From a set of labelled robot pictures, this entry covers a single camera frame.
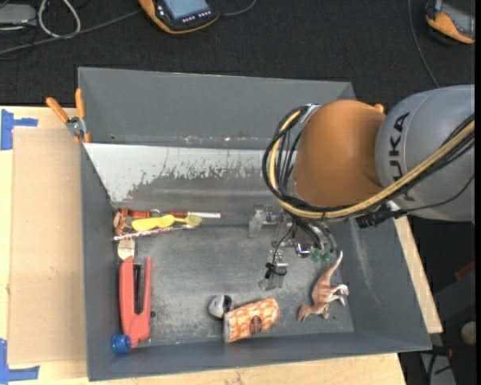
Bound yellow plastic spoon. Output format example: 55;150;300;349
130;213;204;233

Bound grey metal bin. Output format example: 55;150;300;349
76;67;433;382

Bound red and silver pen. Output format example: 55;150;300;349
118;209;223;221

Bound red plastic hand tool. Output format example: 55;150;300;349
117;254;153;349

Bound grey and black small toy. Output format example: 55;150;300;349
207;294;234;320

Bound blue bottle cap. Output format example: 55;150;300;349
111;334;132;356

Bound orange printed packet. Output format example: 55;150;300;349
222;297;282;344

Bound brown toy dinosaur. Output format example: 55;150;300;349
297;250;350;323

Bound brown cardboard board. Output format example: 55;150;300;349
6;126;86;367

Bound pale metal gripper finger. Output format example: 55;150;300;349
248;205;284;239
257;249;289;292

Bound red and white striped stick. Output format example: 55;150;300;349
112;226;174;241

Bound small brown toy animal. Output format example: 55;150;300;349
112;210;132;235

